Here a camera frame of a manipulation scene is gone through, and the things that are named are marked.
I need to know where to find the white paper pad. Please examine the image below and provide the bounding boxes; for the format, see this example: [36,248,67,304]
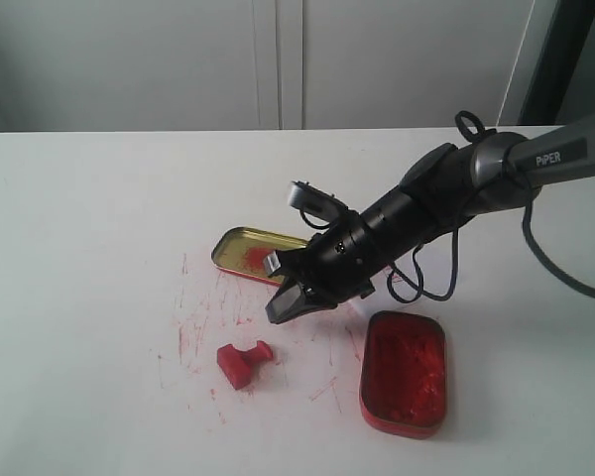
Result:
[350,253,423,318]

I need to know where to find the red rubber stamp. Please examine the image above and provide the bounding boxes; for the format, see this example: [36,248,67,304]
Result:
[216,340,274,390]

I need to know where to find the black cable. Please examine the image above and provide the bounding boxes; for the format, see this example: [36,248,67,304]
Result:
[297,109,595,303]

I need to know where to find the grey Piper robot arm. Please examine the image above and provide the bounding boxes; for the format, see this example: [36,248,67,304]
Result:
[263,111,595,324]

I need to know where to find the red ink tin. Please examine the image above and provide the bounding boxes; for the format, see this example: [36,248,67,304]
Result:
[359,311,448,439]

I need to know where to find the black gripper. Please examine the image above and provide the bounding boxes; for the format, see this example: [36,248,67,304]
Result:
[263,187,446,324]

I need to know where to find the white cabinet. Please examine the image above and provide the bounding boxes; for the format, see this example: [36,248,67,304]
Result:
[0,1,556,132]

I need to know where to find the gold tin lid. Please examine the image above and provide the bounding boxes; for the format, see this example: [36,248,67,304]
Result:
[211,227,307,287]

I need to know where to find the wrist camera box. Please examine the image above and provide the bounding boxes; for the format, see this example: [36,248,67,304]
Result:
[288,180,348,223]

